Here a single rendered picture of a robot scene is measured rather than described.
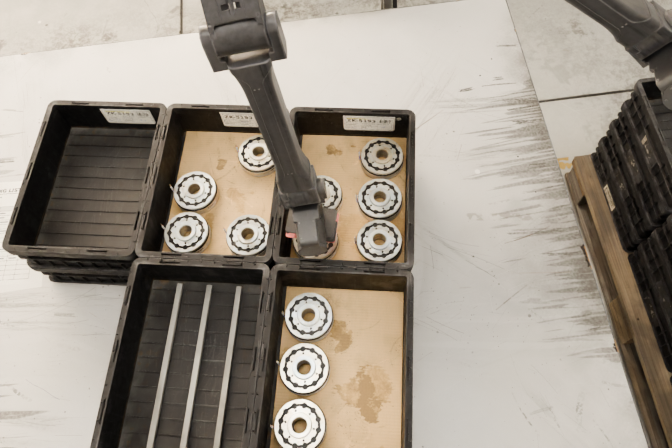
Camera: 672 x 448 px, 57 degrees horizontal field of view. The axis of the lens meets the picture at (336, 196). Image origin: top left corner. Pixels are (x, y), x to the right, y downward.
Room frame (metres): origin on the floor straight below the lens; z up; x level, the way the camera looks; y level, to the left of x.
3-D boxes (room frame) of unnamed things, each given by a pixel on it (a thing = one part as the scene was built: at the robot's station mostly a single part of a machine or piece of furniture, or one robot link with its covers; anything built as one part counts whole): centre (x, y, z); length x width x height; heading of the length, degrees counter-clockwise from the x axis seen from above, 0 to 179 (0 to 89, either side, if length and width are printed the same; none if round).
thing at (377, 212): (0.63, -0.10, 0.86); 0.10 x 0.10 x 0.01
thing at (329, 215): (0.54, 0.06, 0.98); 0.10 x 0.07 x 0.07; 76
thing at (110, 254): (0.74, 0.56, 0.92); 0.40 x 0.30 x 0.02; 171
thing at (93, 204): (0.74, 0.56, 0.87); 0.40 x 0.30 x 0.11; 171
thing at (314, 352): (0.26, 0.10, 0.86); 0.10 x 0.10 x 0.01
